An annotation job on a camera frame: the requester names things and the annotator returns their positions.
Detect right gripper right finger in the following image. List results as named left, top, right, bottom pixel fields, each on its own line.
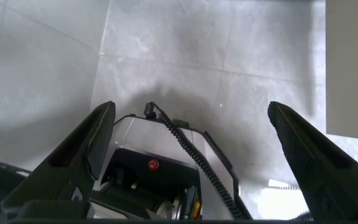
left=267, top=101, right=358, bottom=221

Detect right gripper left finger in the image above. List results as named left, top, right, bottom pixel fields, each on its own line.
left=1, top=100, right=117, bottom=219

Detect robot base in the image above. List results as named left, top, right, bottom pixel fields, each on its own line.
left=0, top=113, right=254, bottom=221

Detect black coiled cable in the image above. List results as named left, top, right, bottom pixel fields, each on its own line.
left=144, top=101, right=248, bottom=220

